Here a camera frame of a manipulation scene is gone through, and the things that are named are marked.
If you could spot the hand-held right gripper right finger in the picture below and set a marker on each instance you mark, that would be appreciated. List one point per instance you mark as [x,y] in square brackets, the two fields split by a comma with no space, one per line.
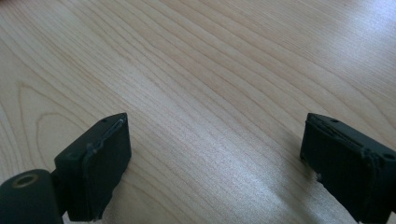
[348,168]

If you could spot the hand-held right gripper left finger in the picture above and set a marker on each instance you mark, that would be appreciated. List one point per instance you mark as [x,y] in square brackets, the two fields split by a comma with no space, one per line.
[93,168]

